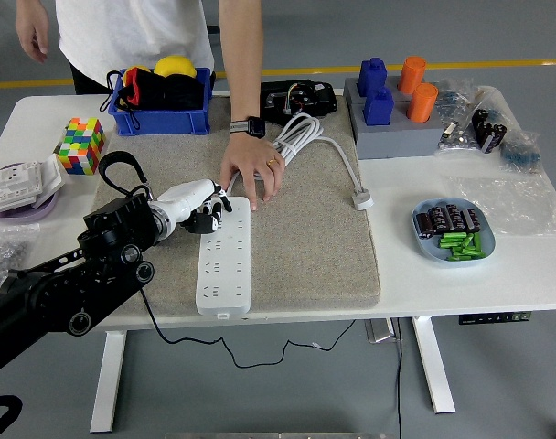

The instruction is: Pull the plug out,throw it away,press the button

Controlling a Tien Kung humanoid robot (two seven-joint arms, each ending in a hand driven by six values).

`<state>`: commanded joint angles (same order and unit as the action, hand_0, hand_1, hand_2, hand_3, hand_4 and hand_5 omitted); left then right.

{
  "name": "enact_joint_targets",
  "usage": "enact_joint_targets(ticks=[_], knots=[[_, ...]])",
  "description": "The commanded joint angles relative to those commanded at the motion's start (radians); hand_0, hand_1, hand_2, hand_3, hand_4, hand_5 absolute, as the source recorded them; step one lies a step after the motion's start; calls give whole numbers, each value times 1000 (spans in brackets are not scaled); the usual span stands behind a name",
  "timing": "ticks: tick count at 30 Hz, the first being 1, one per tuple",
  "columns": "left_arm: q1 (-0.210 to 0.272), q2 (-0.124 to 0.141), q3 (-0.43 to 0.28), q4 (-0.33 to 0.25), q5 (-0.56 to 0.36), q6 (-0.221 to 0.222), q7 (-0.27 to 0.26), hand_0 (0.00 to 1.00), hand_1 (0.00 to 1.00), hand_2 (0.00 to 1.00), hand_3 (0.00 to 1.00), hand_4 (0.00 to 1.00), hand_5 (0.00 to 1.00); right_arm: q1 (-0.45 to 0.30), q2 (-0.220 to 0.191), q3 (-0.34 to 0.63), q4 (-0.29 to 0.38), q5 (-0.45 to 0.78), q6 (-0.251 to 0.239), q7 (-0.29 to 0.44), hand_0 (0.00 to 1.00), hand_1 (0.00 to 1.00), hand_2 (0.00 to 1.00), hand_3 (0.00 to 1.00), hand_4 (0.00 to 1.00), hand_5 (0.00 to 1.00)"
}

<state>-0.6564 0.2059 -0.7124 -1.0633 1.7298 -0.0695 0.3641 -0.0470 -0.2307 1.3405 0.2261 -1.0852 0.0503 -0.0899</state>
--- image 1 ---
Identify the black table control panel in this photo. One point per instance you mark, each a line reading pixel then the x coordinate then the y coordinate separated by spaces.
pixel 495 318

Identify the person's right forearm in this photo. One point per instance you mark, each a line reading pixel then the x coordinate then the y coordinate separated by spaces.
pixel 31 5

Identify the black pouch with red lining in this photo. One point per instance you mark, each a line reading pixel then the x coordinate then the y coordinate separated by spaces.
pixel 177 93

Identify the large yellow ball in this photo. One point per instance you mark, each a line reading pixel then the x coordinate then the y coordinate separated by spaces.
pixel 174 66

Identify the purple plate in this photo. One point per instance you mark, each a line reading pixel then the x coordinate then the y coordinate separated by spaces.
pixel 40 213

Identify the small yellow ball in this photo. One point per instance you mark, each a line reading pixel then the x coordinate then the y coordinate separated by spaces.
pixel 138 71

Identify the clear bag of blue resistors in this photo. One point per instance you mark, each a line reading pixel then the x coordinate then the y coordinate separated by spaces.
pixel 452 96

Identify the white table leg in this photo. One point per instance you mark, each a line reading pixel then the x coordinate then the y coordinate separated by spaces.
pixel 106 384
pixel 435 366

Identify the orange cylinder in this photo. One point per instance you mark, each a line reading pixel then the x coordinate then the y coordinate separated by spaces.
pixel 422 103
pixel 410 73

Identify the clear bag of black capacitors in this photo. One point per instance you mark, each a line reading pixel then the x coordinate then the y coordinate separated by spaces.
pixel 488 130

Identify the clear bag of metal parts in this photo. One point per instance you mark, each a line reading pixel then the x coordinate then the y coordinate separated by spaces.
pixel 456 142

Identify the grey-brown mat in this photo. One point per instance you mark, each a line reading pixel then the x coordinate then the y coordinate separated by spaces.
pixel 305 256

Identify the light blue tray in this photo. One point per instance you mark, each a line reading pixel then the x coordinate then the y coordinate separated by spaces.
pixel 424 249

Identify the clear bag of blue parts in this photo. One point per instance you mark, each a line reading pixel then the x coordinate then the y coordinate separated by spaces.
pixel 520 153

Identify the white power strip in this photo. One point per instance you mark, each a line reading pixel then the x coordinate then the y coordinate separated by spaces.
pixel 227 274

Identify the black electronic device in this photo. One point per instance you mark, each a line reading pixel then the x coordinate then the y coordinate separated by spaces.
pixel 314 98

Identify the person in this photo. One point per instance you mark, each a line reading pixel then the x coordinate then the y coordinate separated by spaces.
pixel 131 27

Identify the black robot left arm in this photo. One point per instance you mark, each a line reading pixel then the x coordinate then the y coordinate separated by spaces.
pixel 54 292

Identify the person's left hand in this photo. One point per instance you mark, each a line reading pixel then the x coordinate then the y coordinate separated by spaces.
pixel 250 160

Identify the person's left forearm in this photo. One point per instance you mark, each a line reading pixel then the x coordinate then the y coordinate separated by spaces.
pixel 241 59

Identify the clear bag of metal screws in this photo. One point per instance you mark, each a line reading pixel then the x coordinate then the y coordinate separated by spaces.
pixel 3 251

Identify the metal box under table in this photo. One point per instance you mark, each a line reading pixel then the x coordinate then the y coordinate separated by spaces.
pixel 381 330

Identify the colourful puzzle cube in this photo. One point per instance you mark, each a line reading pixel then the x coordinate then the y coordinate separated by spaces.
pixel 80 146

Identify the blue plastic bin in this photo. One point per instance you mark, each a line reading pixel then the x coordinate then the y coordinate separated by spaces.
pixel 159 122

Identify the black capacitor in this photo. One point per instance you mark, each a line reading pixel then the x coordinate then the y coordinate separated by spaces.
pixel 425 225
pixel 470 219
pixel 452 216
pixel 438 217

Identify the grey block holder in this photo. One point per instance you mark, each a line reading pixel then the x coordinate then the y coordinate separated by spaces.
pixel 351 89
pixel 397 142

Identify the green battery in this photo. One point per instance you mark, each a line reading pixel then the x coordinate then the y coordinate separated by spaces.
pixel 452 237
pixel 463 257
pixel 449 243
pixel 477 242

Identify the small silver metal piece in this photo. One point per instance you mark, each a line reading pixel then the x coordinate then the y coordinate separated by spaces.
pixel 449 130

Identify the black wrist watch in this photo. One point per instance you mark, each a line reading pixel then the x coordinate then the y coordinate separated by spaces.
pixel 255 127

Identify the person's right hand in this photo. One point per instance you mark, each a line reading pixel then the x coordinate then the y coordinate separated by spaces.
pixel 31 32

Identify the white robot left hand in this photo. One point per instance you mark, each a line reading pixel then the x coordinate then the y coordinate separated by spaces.
pixel 186 199

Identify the blue block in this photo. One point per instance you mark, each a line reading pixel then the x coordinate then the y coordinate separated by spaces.
pixel 377 107
pixel 371 75

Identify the white wall socket panel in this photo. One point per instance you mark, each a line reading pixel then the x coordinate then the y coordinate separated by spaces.
pixel 15 185
pixel 54 176

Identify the large empty clear plastic bag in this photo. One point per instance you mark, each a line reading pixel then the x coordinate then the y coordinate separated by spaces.
pixel 511 201

